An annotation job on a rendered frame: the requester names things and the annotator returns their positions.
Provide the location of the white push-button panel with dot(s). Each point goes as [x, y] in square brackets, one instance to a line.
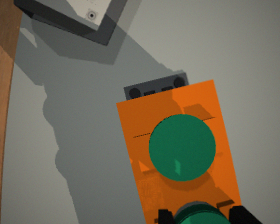
[92, 19]

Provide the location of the orange rectangular plate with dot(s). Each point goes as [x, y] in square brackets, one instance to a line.
[217, 186]

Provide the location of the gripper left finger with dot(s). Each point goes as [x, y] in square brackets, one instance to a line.
[165, 217]

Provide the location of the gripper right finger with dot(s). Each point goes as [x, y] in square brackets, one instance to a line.
[240, 215]

